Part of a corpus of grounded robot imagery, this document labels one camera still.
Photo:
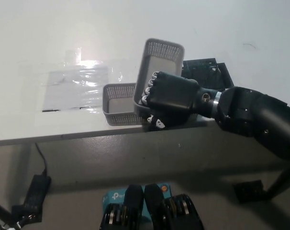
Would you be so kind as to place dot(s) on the black robot left body block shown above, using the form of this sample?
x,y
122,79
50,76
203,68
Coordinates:
x,y
133,201

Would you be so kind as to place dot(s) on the teal router box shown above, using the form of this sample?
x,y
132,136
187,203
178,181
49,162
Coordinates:
x,y
114,197

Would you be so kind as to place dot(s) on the black tape strip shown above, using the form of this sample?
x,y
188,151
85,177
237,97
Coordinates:
x,y
50,110

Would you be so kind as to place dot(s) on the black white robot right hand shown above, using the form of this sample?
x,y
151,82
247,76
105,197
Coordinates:
x,y
173,95

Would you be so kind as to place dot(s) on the black table foot base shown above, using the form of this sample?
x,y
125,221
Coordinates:
x,y
26,213

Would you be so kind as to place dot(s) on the black table leg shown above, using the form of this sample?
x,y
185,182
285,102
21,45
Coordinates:
x,y
1,210
282,179

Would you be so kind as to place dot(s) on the black floor plate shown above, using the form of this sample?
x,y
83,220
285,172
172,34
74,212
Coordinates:
x,y
249,191

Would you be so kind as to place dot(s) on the black power adapter brick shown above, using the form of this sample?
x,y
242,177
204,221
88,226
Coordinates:
x,y
37,191

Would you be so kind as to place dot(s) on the clear plastic sheet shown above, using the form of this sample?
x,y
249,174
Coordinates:
x,y
73,91

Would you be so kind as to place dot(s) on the transparent plastic film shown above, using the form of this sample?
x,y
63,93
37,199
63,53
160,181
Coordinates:
x,y
70,60

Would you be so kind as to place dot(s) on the grey perforated plastic basket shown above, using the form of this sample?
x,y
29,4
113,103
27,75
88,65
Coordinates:
x,y
118,117
159,55

